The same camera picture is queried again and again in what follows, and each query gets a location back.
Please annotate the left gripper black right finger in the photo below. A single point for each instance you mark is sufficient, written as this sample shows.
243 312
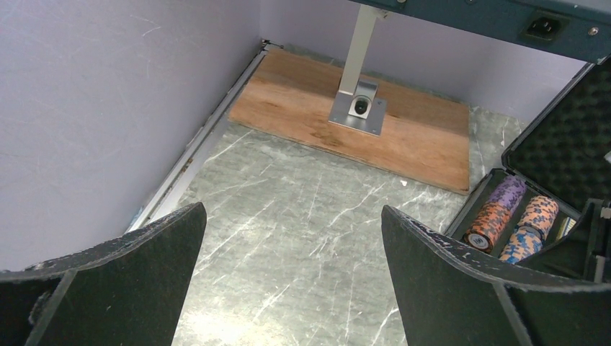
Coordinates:
451 294

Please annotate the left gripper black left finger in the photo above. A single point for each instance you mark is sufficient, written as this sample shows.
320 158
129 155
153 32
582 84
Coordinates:
126 291

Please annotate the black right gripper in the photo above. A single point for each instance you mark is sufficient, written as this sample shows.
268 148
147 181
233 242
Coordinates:
584 253

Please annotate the orange blue chip stack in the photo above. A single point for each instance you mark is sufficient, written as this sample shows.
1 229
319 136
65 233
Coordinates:
539 215
523 243

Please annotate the orange black chip stack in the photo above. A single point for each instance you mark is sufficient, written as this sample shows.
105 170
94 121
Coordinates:
486 228

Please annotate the black poker set case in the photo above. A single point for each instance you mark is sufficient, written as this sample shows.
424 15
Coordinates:
564 154

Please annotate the blue card deck box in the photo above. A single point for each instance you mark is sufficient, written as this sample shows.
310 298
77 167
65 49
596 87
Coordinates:
565 228

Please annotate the purple chip stack in case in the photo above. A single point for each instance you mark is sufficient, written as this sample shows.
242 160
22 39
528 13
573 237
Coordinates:
508 193

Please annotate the wooden board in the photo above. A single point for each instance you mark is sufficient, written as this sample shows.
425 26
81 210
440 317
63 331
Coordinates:
391 127

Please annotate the grey metal stand bracket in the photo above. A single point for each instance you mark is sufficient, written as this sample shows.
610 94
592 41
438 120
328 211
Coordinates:
358 76

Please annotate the grey network switch box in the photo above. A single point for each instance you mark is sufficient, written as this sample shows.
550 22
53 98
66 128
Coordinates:
574 29

